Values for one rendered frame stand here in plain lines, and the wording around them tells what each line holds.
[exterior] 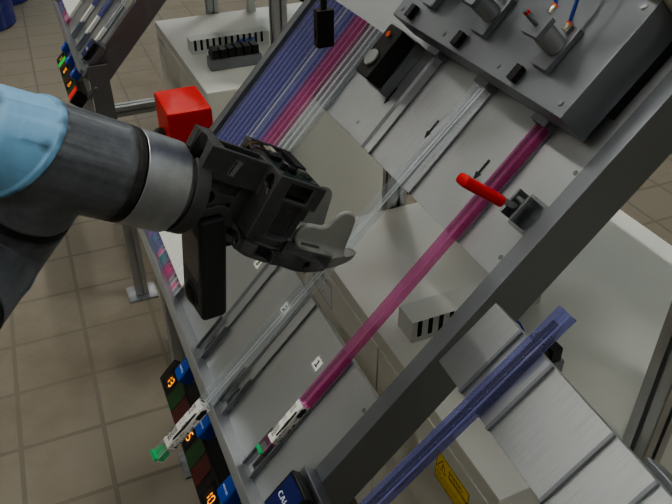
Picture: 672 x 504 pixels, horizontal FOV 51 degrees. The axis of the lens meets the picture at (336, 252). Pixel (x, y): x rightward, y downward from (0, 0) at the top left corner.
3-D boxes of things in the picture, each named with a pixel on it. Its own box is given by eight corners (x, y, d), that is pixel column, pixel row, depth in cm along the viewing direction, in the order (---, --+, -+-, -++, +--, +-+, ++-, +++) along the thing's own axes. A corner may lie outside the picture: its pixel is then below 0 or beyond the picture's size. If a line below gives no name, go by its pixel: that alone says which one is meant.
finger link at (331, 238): (393, 231, 68) (320, 207, 62) (361, 280, 70) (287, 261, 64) (377, 214, 70) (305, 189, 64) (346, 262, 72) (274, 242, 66)
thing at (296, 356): (287, 528, 81) (267, 524, 79) (161, 231, 130) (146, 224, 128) (394, 410, 77) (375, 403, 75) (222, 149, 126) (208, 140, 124)
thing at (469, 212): (268, 457, 84) (259, 454, 83) (264, 448, 85) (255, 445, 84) (562, 118, 74) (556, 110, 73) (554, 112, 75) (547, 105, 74)
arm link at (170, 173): (117, 242, 53) (88, 185, 58) (171, 252, 56) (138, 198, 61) (161, 156, 50) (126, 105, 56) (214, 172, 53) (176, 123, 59)
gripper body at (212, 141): (335, 194, 61) (220, 157, 53) (286, 274, 64) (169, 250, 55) (294, 151, 66) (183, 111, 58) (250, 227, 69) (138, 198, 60)
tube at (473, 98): (163, 463, 76) (155, 461, 75) (159, 453, 77) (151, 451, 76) (489, 94, 68) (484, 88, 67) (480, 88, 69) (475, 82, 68)
